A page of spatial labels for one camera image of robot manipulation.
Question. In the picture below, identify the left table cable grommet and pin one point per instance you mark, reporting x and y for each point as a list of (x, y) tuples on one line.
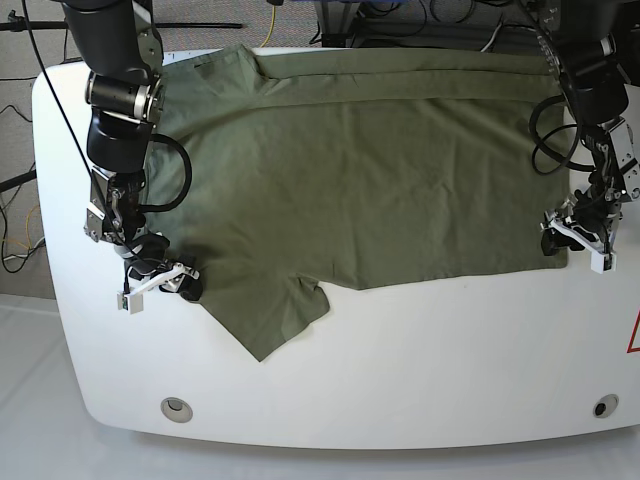
[(176, 410)]

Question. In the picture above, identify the olive green T-shirt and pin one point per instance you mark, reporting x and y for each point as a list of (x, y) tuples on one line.
[(362, 168)]

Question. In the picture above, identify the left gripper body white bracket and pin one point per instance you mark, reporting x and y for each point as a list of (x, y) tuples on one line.
[(589, 218)]

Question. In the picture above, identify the right table cable grommet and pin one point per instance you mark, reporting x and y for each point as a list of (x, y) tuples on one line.
[(606, 406)]

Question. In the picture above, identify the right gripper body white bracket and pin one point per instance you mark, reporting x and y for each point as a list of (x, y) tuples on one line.
[(146, 258)]

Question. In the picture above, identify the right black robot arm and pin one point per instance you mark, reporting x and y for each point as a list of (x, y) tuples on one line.
[(120, 44)]

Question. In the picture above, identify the table cable grommet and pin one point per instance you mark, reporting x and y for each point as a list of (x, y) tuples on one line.
[(606, 406), (176, 410)]

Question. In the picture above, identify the black tripod stand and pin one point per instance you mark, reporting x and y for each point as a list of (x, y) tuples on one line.
[(17, 23)]

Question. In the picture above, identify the red triangle sticker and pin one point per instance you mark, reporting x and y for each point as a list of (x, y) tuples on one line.
[(634, 342)]

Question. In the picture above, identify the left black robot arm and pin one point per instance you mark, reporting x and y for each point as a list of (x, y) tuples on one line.
[(592, 48)]

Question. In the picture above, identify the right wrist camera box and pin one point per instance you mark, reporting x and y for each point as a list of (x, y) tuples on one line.
[(132, 303)]

